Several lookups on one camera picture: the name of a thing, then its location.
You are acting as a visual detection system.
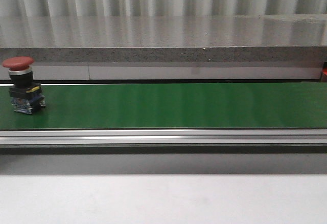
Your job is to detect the grey speckled stone counter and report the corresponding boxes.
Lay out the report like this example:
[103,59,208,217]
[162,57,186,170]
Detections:
[0,14,327,81]

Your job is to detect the red mushroom push button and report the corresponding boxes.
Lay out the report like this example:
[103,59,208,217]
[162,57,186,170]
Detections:
[2,56,46,115]

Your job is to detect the green conveyor belt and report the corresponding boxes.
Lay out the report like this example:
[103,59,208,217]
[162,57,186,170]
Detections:
[1,82,326,129]

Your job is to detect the aluminium conveyor frame rail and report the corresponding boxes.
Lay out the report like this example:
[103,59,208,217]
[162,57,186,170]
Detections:
[1,128,326,148]

